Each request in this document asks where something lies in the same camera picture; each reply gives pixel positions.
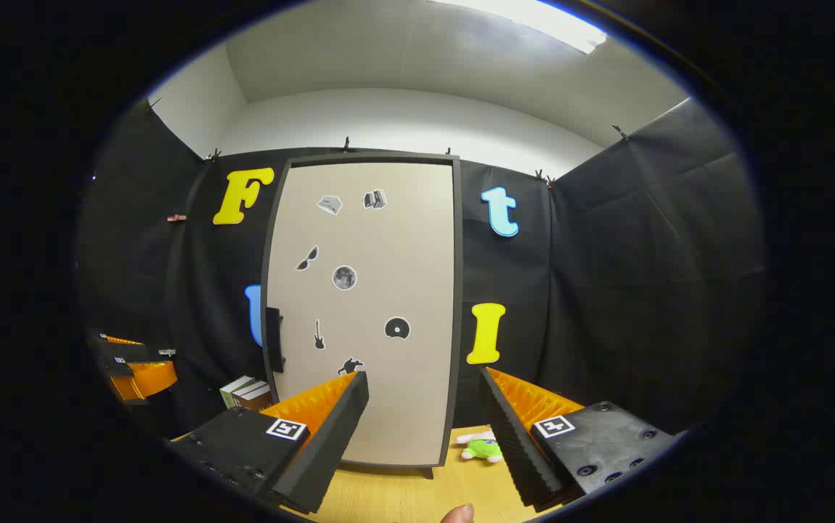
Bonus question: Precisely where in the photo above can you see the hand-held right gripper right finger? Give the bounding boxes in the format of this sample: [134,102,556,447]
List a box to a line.
[478,365,680,511]

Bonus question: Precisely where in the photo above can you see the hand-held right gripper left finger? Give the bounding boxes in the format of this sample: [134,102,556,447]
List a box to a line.
[166,370,371,515]

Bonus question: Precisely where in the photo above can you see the black door handle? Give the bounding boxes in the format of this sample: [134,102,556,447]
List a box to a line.
[265,307,286,374]

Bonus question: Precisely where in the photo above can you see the green plush toy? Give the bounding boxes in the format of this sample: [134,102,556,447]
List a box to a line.
[456,429,503,464]

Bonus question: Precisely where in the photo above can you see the green book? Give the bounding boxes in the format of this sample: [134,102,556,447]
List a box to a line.
[219,376,253,409]

